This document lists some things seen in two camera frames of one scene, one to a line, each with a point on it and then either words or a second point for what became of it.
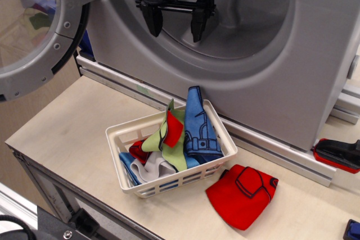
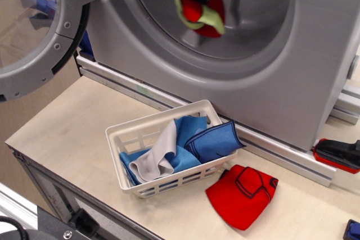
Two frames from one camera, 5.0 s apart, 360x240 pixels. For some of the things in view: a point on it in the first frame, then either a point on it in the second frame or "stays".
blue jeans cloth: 201,143 to 220,141
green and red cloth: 169,139 to 207,18
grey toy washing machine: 274,56 stays
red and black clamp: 342,155 stays
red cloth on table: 241,195 stays
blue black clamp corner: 352,231 stays
